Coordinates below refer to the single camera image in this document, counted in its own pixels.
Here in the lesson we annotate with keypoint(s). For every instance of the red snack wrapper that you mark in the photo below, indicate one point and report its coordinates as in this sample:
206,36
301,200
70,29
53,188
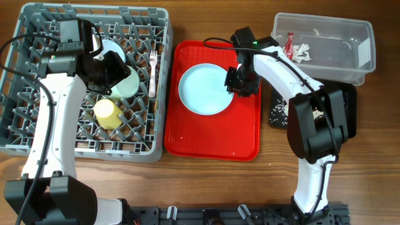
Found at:
289,49

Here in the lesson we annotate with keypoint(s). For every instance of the white plastic fork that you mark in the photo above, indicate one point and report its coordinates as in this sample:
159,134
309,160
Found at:
153,60

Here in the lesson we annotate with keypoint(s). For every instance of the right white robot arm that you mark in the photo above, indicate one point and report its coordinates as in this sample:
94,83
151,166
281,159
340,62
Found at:
316,120

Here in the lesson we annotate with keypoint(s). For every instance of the large light blue plate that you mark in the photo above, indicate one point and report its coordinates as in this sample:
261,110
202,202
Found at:
202,91

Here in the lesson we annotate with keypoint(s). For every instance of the grey plastic dishwasher rack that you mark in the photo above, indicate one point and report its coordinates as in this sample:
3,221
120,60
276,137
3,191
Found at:
138,31

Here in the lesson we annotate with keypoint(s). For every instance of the mint green bowl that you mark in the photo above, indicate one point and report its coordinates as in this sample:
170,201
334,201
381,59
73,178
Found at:
126,88

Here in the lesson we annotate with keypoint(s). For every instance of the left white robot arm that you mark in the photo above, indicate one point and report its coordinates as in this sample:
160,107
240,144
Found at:
48,191

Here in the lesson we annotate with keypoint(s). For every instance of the rice and peanut waste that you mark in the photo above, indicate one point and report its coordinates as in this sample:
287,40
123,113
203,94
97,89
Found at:
282,107

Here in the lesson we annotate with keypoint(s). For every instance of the clear plastic waste bin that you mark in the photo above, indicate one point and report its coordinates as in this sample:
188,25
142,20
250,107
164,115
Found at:
340,49

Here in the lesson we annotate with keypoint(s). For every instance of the wooden chopstick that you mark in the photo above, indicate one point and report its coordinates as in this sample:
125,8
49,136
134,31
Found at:
155,106

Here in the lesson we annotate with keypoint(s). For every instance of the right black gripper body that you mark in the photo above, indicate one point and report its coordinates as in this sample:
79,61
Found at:
243,82

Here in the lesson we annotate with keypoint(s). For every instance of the white tissue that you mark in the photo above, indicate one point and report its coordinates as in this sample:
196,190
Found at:
301,53

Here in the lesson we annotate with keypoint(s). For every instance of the black food waste tray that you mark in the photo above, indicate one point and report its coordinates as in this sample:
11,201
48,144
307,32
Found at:
278,120

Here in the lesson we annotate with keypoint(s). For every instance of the red plastic tray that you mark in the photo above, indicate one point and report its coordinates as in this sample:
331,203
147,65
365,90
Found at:
233,134

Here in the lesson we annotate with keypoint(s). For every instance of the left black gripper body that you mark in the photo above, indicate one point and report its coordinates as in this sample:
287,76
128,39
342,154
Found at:
110,72

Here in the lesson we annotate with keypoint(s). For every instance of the light blue bowl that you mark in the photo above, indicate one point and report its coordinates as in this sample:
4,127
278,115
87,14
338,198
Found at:
108,45

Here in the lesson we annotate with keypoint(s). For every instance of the yellow plastic cup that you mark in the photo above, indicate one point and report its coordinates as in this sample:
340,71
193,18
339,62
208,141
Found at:
107,114

